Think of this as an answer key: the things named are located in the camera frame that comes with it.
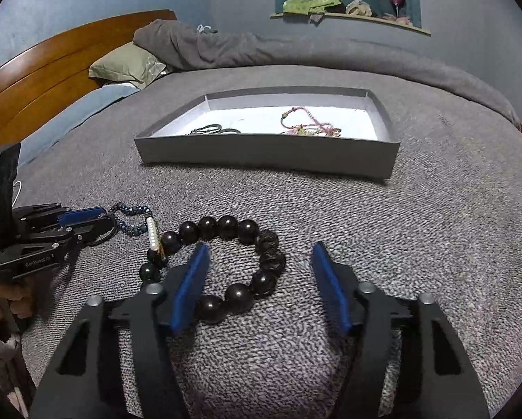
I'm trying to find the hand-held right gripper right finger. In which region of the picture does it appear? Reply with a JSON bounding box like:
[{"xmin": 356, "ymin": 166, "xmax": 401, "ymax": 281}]
[{"xmin": 311, "ymin": 241, "xmax": 491, "ymax": 419}]

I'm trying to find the person's patterned clothing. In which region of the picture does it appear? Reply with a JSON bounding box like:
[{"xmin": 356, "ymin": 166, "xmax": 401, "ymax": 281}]
[{"xmin": 0, "ymin": 318, "xmax": 31, "ymax": 416}]

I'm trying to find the blue beaded bracelet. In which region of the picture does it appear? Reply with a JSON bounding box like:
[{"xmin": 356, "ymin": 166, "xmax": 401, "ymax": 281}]
[{"xmin": 87, "ymin": 202, "xmax": 157, "ymax": 246}]

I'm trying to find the green cloth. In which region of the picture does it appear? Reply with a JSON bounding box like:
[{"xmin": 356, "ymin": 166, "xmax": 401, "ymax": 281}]
[{"xmin": 283, "ymin": 0, "xmax": 343, "ymax": 15}]

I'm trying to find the pink cord red bead bracelet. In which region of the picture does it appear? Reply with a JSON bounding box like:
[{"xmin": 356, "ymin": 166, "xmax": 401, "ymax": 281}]
[{"xmin": 279, "ymin": 105, "xmax": 344, "ymax": 138}]

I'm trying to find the green pillow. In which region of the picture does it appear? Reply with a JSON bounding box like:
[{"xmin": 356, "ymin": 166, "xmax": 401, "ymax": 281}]
[{"xmin": 89, "ymin": 44, "xmax": 173, "ymax": 87}]

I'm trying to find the dark wooden bead bracelet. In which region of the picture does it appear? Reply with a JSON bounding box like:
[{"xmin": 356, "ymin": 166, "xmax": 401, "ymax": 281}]
[{"xmin": 139, "ymin": 215, "xmax": 288, "ymax": 325}]

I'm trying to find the grey folded duvet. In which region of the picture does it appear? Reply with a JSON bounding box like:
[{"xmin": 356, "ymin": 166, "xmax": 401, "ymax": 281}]
[{"xmin": 133, "ymin": 20, "xmax": 522, "ymax": 130}]

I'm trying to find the white pearl bracelet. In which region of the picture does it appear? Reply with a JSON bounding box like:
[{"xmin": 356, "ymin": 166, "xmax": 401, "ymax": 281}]
[{"xmin": 146, "ymin": 217, "xmax": 166, "ymax": 267}]

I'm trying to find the black cord silver bangle bracelet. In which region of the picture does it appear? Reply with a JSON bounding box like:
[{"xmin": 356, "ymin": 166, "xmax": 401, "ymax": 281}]
[{"xmin": 189, "ymin": 123, "xmax": 241, "ymax": 136}]

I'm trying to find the wooden headboard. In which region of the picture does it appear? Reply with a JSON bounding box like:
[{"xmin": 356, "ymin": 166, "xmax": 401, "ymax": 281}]
[{"xmin": 0, "ymin": 10, "xmax": 177, "ymax": 154}]

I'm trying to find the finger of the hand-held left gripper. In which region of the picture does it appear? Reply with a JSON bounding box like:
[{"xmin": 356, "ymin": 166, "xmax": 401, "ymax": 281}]
[
  {"xmin": 16, "ymin": 217, "xmax": 116, "ymax": 255},
  {"xmin": 13, "ymin": 203, "xmax": 107, "ymax": 230}
]

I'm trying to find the grey bed cover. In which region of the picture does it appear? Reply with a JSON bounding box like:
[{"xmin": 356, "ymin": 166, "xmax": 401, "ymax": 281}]
[{"xmin": 8, "ymin": 63, "xmax": 522, "ymax": 419}]

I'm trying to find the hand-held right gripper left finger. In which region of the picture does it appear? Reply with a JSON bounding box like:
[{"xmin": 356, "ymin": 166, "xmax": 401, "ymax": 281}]
[{"xmin": 31, "ymin": 243, "xmax": 211, "ymax": 419}]

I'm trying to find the light blue pillow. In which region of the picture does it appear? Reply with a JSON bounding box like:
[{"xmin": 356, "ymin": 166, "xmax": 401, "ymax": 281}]
[{"xmin": 19, "ymin": 83, "xmax": 140, "ymax": 167}]

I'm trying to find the windowsill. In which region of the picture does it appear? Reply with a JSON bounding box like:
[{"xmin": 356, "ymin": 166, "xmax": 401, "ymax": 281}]
[{"xmin": 270, "ymin": 11, "xmax": 432, "ymax": 36}]

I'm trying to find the person's left hand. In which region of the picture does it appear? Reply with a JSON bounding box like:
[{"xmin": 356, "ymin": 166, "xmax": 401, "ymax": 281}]
[{"xmin": 0, "ymin": 276, "xmax": 40, "ymax": 328}]

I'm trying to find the beige crumpled cloth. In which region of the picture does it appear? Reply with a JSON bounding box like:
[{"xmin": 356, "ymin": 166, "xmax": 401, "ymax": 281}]
[{"xmin": 345, "ymin": 0, "xmax": 379, "ymax": 19}]

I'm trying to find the grey cardboard box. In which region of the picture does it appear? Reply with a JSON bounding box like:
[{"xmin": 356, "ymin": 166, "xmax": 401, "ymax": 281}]
[{"xmin": 134, "ymin": 86, "xmax": 402, "ymax": 184}]

